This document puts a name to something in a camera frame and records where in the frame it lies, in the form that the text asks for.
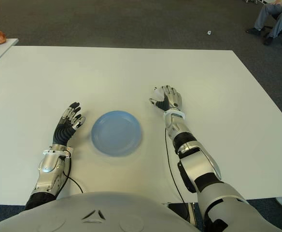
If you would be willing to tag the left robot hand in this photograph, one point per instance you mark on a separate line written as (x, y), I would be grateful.
(62, 134)

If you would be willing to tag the blue round plate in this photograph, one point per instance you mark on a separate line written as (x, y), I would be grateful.
(117, 134)

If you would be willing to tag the white charger block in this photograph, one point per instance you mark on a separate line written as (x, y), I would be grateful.
(158, 93)

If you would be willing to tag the seated person grey trousers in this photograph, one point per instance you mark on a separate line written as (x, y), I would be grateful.
(264, 14)

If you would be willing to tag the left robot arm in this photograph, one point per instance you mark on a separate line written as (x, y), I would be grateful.
(48, 169)

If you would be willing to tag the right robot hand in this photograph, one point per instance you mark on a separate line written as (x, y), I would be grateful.
(172, 100)

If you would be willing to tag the grey robot torso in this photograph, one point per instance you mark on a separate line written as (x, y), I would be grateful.
(95, 212)

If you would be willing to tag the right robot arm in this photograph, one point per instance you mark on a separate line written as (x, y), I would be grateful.
(196, 166)

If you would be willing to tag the white metal stand base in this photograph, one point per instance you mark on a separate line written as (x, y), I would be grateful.
(255, 1)

